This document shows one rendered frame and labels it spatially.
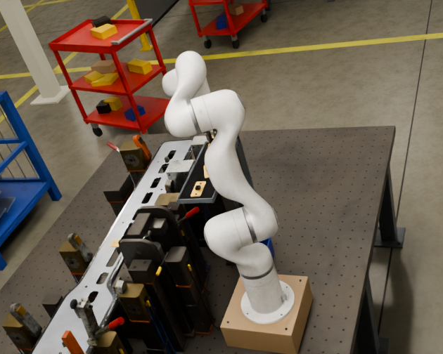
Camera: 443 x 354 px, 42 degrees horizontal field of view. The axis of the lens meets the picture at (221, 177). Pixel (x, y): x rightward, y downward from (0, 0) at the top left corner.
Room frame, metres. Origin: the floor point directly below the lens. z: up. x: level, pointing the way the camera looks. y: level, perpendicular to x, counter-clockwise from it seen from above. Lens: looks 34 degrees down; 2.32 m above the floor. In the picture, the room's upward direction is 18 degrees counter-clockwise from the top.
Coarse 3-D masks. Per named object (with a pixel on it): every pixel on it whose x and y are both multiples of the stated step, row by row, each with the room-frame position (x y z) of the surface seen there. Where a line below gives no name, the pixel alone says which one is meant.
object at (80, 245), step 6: (72, 234) 1.74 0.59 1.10; (72, 240) 1.72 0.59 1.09; (78, 240) 1.73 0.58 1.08; (72, 246) 1.73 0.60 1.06; (78, 246) 1.72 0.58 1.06; (84, 246) 1.74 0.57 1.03; (84, 252) 1.72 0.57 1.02; (90, 252) 1.74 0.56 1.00; (84, 258) 1.72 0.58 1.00; (90, 258) 1.72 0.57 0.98
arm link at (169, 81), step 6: (168, 72) 1.84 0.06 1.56; (174, 72) 1.81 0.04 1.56; (168, 78) 1.82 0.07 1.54; (174, 78) 1.80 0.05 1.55; (162, 84) 1.86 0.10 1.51; (168, 84) 1.82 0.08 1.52; (174, 84) 1.79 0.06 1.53; (168, 90) 1.82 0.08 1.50; (174, 90) 1.79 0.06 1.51; (168, 96) 1.87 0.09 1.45
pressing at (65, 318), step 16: (176, 144) 2.33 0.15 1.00; (160, 160) 2.24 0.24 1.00; (176, 160) 2.20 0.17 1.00; (144, 176) 2.15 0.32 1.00; (160, 176) 2.11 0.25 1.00; (144, 192) 2.02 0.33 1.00; (160, 192) 1.99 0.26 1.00; (128, 208) 1.95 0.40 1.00; (128, 224) 1.84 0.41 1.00; (112, 240) 1.77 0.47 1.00; (96, 256) 1.70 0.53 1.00; (96, 272) 1.62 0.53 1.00; (112, 272) 1.59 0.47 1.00; (80, 288) 1.56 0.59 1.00; (96, 288) 1.53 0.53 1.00; (112, 288) 1.50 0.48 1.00; (64, 304) 1.50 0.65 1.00; (96, 304) 1.45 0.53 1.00; (112, 304) 1.43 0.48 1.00; (64, 320) 1.43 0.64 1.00; (80, 320) 1.40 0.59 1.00; (48, 336) 1.38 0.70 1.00; (80, 336) 1.33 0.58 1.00; (32, 352) 1.33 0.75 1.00; (48, 352) 1.31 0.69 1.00; (64, 352) 1.29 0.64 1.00
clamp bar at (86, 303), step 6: (72, 300) 1.26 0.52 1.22; (84, 300) 1.25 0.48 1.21; (72, 306) 1.25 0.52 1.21; (78, 306) 1.23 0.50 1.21; (84, 306) 1.23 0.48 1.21; (90, 306) 1.23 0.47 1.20; (84, 312) 1.22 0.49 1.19; (90, 312) 1.25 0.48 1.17; (84, 318) 1.23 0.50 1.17; (90, 318) 1.24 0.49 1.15; (84, 324) 1.23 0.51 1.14; (90, 324) 1.23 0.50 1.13; (96, 324) 1.26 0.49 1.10; (90, 330) 1.23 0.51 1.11; (96, 330) 1.25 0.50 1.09; (90, 336) 1.24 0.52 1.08
